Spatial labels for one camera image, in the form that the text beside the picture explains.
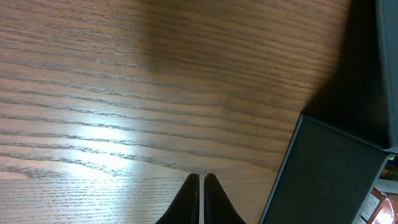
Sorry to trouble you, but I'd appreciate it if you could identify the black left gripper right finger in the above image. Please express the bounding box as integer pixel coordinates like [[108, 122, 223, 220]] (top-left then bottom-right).
[[204, 174, 246, 224]]

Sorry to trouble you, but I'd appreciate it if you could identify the black fabric storage box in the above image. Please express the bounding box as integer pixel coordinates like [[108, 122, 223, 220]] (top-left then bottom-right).
[[260, 1, 397, 223]]

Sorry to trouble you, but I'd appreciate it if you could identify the brown Pocky box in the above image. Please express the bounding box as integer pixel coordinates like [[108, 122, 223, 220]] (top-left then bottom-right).
[[353, 179, 397, 224]]

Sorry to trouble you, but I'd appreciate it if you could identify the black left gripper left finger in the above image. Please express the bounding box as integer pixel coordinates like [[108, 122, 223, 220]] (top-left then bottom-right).
[[156, 174, 200, 224]]

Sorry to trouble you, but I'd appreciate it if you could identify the green Pretz box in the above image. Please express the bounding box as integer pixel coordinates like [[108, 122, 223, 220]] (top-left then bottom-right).
[[381, 156, 397, 181]]

